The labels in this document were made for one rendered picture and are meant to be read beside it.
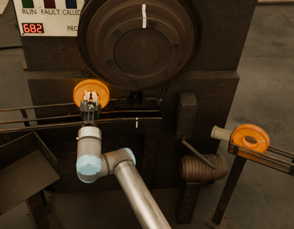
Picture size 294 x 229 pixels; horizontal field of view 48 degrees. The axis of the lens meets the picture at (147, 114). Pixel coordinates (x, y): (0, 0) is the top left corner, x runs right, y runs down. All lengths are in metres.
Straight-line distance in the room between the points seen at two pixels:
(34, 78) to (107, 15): 0.50
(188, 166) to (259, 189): 0.80
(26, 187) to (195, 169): 0.75
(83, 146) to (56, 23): 0.50
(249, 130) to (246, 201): 0.81
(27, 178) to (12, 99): 1.43
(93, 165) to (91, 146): 0.07
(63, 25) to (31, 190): 0.68
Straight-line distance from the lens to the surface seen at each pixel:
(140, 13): 1.15
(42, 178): 1.46
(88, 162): 1.22
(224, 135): 1.54
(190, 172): 1.60
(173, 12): 1.19
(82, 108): 1.34
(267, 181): 2.35
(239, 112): 2.76
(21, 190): 1.46
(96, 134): 1.28
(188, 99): 1.51
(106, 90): 1.42
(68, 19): 1.38
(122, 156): 1.36
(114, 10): 1.17
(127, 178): 1.27
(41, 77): 1.52
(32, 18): 1.40
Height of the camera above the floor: 1.76
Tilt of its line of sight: 43 degrees down
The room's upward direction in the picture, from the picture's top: 5 degrees clockwise
